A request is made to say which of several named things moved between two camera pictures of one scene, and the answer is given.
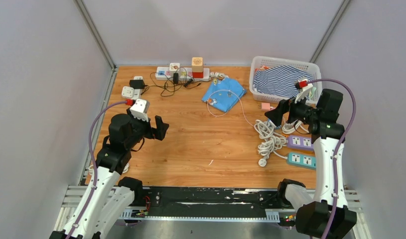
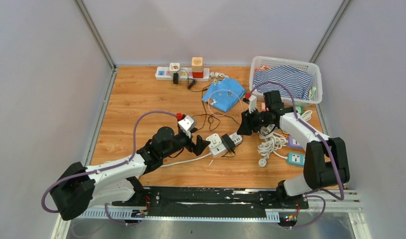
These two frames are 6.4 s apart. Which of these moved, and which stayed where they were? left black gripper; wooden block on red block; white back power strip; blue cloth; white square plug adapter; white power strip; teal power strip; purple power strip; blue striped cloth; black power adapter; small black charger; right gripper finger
Moved: white power strip; black power adapter; white square plug adapter; left black gripper; right gripper finger
Stayed: wooden block on red block; blue cloth; white back power strip; blue striped cloth; teal power strip; purple power strip; small black charger
